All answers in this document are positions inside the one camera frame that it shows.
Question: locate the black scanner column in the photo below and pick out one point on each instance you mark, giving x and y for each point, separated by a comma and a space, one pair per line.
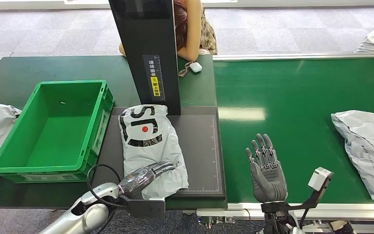
142, 38

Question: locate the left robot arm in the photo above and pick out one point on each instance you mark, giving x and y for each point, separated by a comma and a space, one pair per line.
90, 216

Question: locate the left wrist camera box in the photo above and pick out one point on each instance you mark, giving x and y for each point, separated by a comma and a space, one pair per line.
148, 208

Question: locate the aluminium conveyor side rail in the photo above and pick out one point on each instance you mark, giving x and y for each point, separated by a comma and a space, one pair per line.
303, 56
225, 210

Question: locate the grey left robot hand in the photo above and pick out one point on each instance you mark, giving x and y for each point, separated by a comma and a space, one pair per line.
138, 181

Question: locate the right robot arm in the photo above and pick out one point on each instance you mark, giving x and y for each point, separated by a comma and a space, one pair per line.
280, 223

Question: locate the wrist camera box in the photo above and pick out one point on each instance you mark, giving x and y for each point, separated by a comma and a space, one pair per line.
148, 208
319, 177

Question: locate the green plastic crate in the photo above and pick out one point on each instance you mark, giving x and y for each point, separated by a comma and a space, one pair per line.
58, 135

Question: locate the grey conveyor underframe fittings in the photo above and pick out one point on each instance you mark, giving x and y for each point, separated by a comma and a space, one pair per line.
216, 221

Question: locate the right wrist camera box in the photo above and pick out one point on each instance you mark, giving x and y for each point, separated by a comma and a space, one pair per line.
319, 177

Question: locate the white earbuds case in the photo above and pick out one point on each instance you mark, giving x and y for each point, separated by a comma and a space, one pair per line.
195, 67

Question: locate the eyeglasses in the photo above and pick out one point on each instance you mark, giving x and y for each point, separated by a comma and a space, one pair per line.
182, 72

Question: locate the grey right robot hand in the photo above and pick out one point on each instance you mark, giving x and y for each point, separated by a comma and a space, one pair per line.
267, 181

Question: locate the black scanner platform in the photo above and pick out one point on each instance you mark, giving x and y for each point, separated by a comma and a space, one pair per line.
200, 145

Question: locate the grey package with black letters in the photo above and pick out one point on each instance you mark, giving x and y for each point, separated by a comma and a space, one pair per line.
151, 148

